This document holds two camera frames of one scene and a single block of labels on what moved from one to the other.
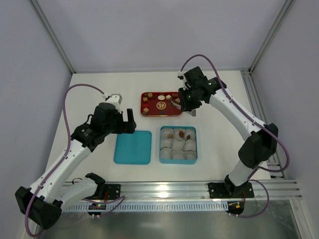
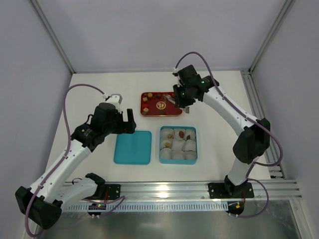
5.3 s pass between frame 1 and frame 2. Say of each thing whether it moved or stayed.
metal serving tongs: moved
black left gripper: stayed
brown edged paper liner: stayed
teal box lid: stayed
